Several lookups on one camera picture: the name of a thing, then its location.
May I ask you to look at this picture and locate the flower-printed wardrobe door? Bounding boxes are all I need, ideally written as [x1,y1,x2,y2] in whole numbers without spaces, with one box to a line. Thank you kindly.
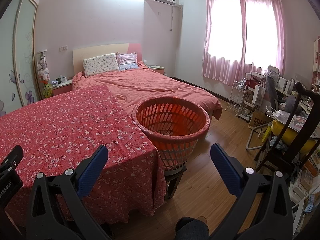
[0,0,42,117]

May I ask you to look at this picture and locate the pink striped pillow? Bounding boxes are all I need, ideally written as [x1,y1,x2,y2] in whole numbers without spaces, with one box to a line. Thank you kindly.
[116,52,139,71]

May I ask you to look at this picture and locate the pink and white bookshelf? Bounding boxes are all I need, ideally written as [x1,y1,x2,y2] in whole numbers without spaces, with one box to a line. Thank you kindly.
[311,36,320,93]

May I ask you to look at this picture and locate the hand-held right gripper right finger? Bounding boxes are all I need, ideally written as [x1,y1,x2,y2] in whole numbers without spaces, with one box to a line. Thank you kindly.
[210,143,294,240]

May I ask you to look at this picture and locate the bed with salmon duvet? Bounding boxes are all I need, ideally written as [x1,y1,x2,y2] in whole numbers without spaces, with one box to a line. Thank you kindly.
[72,64,223,120]

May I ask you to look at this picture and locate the air conditioner pipe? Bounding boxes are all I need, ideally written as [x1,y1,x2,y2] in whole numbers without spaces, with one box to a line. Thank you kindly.
[170,5,182,32]

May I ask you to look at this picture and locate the brown paper bag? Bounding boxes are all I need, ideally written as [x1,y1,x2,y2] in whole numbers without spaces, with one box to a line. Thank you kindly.
[249,110,272,130]

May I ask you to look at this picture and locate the yellow cushion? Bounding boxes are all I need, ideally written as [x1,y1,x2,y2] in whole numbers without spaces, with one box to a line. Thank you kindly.
[271,119,318,153]

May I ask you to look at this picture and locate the grey office chair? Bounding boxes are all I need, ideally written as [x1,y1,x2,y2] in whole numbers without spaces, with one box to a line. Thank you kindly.
[265,76,279,105]

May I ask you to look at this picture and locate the white floral pillow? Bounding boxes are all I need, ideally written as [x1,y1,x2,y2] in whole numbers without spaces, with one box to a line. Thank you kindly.
[82,53,120,78]

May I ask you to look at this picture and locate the stack of books and boxes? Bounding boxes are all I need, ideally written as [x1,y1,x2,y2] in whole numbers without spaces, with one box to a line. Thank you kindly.
[289,150,320,230]

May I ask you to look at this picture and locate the person's leg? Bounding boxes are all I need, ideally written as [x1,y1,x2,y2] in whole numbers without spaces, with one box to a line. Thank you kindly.
[175,217,209,240]

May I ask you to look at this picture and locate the white metal tube frame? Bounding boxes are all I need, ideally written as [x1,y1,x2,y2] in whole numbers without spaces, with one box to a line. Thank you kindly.
[246,124,269,150]

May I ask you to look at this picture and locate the white wire rolling cart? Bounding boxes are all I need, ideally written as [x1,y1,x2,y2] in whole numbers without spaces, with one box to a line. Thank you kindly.
[226,81,247,117]

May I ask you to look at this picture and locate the cluttered desk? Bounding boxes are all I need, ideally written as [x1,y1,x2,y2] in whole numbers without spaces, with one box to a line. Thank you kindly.
[249,70,320,120]

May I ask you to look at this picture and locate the orange plastic laundry basket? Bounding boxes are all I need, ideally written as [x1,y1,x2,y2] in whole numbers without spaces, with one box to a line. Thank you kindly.
[131,96,210,173]

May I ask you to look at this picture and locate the pink nightstand with book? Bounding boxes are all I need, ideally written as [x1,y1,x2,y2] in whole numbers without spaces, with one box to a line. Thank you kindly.
[146,65,166,76]

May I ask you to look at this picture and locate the cream and pink headboard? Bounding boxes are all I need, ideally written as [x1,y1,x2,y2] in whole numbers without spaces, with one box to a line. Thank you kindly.
[72,43,142,77]

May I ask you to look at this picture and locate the hanging plush toys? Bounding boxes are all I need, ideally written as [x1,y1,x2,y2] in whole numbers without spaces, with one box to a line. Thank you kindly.
[36,51,53,98]

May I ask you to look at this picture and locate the dark wooden stool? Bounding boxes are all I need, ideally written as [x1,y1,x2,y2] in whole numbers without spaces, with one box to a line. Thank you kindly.
[164,166,188,200]

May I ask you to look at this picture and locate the white shopping bag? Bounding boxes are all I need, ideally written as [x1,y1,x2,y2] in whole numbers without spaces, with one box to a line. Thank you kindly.
[252,84,265,104]

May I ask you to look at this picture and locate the red floral blanket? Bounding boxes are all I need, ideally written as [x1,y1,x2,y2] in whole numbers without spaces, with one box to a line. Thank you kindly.
[0,84,167,224]

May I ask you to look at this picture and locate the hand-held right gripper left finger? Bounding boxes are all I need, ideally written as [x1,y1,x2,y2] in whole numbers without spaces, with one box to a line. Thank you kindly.
[26,144,110,240]

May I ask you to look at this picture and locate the dark wooden chair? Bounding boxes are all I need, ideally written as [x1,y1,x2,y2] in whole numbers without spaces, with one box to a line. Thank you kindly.
[255,81,320,178]

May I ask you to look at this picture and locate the pink nightstand with mugs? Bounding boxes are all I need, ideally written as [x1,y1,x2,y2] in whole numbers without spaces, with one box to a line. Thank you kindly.
[51,79,73,96]

